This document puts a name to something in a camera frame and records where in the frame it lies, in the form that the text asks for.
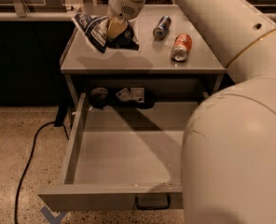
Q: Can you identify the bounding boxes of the black tape roll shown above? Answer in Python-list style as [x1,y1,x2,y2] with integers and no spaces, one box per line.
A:
[89,87,109,108]

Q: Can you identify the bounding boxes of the black power cable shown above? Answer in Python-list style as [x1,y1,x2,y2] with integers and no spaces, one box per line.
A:
[13,105,70,224]

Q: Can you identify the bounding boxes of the orange soda can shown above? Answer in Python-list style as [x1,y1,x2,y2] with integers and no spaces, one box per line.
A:
[172,34,192,62]

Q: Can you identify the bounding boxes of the grey cabinet counter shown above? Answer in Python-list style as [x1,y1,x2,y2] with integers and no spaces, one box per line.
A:
[61,6,226,98]

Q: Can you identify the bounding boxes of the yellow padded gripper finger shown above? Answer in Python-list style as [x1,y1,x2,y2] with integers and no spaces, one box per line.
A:
[107,17,128,39]

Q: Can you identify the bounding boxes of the blue soda can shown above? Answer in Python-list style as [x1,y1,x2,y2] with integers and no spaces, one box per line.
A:
[153,16,172,40]

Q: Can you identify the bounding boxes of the grey open drawer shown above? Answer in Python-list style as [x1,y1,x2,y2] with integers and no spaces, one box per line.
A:
[38,94,198,211]

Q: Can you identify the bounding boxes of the black pouch with labels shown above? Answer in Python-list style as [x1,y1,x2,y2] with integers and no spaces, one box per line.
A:
[110,88,156,109]

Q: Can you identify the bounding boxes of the blue chip bag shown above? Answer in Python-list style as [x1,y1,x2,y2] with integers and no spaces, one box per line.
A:
[72,13,139,53]

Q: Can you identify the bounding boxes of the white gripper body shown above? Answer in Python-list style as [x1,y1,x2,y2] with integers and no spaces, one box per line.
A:
[107,0,145,21]

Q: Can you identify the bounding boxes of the black drawer handle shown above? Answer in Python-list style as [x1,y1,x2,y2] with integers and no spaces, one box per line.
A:
[134,194,171,211]

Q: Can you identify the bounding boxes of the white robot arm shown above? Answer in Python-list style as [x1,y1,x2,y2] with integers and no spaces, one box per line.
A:
[174,0,276,224]

